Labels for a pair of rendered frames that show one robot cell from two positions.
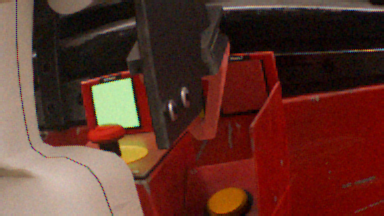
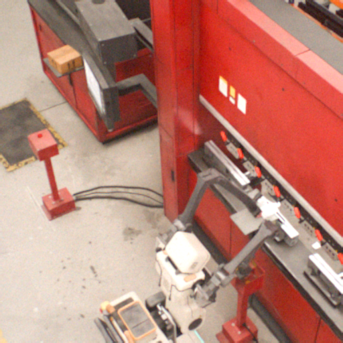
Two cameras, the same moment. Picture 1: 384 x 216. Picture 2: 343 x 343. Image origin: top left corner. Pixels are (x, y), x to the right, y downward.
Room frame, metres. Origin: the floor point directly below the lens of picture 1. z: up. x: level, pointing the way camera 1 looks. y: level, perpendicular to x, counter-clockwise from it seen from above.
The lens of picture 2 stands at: (-1.07, -1.38, 4.18)
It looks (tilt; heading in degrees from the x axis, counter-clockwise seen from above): 45 degrees down; 39
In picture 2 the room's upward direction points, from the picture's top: 2 degrees clockwise
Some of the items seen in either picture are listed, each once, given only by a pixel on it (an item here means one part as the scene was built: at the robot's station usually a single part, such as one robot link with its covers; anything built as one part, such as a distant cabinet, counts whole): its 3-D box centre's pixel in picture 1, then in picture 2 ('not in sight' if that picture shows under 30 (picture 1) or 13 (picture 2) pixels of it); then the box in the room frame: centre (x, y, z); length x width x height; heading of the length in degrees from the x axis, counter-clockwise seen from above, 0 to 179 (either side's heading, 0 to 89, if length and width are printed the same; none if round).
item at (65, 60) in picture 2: not in sight; (63, 57); (1.48, 2.40, 1.04); 0.30 x 0.26 x 0.12; 75
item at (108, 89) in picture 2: not in sight; (102, 89); (1.11, 1.46, 1.42); 0.45 x 0.12 x 0.36; 66
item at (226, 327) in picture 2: not in sight; (236, 333); (0.91, 0.04, 0.06); 0.25 x 0.20 x 0.12; 164
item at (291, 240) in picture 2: not in sight; (276, 220); (1.31, 0.07, 0.92); 0.39 x 0.06 x 0.10; 73
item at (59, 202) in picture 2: not in sight; (50, 174); (0.87, 1.98, 0.41); 0.25 x 0.20 x 0.83; 163
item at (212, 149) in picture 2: not in sight; (226, 166); (1.49, 0.65, 0.92); 0.50 x 0.06 x 0.10; 73
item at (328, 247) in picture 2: not in sight; (334, 242); (1.16, -0.43, 1.26); 0.15 x 0.09 x 0.17; 73
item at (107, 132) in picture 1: (108, 145); not in sight; (0.94, 0.08, 0.79); 0.04 x 0.04 x 0.04
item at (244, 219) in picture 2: not in sight; (254, 217); (1.19, 0.17, 1.00); 0.26 x 0.18 x 0.01; 163
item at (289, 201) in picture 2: not in sight; (292, 198); (1.28, -0.04, 1.26); 0.15 x 0.09 x 0.17; 73
